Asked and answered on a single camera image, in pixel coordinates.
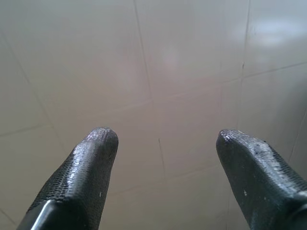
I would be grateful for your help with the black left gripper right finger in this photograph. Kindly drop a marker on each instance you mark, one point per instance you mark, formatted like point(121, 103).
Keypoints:
point(259, 182)

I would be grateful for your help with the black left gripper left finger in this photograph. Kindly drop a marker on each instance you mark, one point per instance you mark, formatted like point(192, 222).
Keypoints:
point(79, 182)

